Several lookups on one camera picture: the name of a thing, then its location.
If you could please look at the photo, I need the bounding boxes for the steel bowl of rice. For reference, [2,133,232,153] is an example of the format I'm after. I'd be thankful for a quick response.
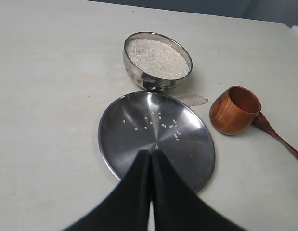
[122,32,193,92]

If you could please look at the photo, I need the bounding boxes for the brown wooden cup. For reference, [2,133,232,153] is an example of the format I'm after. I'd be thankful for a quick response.
[209,86,261,135]

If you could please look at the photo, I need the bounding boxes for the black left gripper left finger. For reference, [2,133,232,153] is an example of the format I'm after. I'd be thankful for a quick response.
[65,150,151,231]

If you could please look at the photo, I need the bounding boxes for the dark red wooden spoon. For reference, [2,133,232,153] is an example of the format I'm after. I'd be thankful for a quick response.
[252,112,298,160]

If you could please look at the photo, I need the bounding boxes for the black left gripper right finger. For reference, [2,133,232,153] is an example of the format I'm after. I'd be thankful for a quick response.
[151,150,238,231]

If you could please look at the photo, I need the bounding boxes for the round steel plate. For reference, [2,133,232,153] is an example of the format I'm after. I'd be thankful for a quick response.
[97,91,216,192]

